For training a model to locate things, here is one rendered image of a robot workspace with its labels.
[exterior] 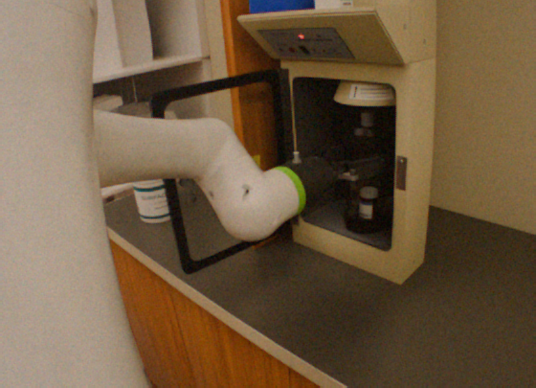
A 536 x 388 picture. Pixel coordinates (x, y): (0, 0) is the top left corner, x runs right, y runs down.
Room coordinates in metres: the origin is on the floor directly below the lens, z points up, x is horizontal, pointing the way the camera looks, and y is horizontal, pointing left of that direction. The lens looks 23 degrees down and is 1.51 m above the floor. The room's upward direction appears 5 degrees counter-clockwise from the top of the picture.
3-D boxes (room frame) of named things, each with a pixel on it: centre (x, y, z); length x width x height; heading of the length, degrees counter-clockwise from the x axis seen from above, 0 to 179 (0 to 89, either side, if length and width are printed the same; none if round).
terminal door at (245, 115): (0.84, 0.08, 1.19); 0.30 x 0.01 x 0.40; 125
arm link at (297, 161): (0.70, -0.05, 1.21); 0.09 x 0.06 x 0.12; 43
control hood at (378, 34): (0.79, -0.12, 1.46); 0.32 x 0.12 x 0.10; 43
